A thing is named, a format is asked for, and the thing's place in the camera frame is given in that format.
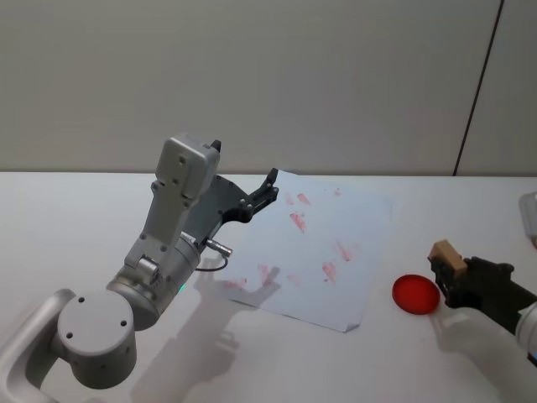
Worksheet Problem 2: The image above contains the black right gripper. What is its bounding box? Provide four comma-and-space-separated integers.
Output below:
427, 254, 537, 338

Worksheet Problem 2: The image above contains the round red ink pad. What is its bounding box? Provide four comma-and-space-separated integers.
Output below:
391, 273, 443, 317

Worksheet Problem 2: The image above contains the tan wooden stamp block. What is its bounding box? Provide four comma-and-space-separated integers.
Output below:
428, 239, 468, 277

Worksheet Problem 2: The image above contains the white paper with red marks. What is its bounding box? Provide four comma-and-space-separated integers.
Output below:
217, 169, 396, 335

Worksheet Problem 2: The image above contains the dark cable with silver plug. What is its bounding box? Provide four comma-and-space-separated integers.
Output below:
194, 238, 236, 275

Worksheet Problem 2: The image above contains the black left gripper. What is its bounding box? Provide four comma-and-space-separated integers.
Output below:
183, 139, 280, 253

